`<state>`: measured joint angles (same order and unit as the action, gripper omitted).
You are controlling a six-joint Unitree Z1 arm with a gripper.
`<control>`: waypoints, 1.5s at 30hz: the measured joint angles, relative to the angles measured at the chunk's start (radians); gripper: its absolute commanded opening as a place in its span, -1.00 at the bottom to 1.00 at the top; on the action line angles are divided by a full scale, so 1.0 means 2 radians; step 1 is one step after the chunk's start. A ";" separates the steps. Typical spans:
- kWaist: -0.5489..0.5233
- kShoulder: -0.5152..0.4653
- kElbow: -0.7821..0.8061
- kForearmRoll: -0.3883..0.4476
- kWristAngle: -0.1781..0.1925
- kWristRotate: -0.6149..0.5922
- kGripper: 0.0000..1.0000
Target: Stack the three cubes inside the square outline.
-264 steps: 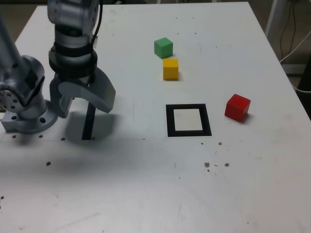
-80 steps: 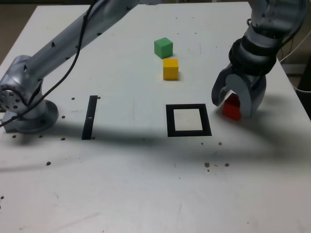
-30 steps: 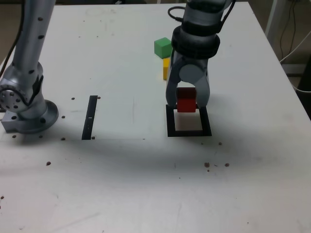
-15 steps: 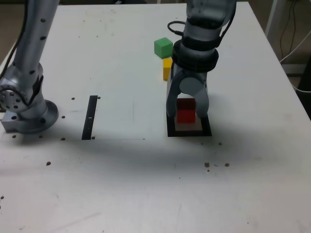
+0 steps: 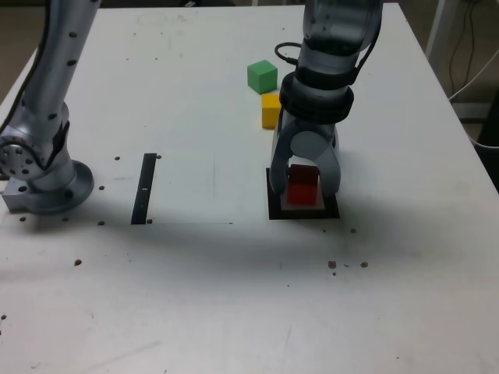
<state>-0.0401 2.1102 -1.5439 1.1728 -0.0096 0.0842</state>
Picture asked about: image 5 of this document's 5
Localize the thin black background cable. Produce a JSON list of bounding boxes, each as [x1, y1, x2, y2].
[[448, 0, 475, 97]]

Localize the black tape square outline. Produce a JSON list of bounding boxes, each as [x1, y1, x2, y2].
[[265, 166, 341, 221]]

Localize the grey floor bar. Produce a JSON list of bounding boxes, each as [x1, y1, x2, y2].
[[451, 101, 493, 124]]

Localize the white background cable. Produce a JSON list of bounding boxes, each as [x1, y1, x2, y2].
[[448, 50, 499, 102]]

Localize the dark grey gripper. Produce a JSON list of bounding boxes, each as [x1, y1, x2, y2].
[[269, 111, 343, 202]]

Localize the yellow cube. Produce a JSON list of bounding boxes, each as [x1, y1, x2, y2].
[[260, 93, 283, 130]]

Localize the black tape strip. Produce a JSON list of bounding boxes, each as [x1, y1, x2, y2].
[[130, 153, 157, 226]]

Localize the green cube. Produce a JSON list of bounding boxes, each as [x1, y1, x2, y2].
[[246, 59, 279, 95]]

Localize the red cube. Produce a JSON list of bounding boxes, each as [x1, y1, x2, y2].
[[286, 163, 322, 206]]

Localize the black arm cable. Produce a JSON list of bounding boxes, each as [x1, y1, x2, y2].
[[274, 41, 302, 66]]

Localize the white metal frame post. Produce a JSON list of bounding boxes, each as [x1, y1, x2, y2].
[[424, 0, 448, 60]]

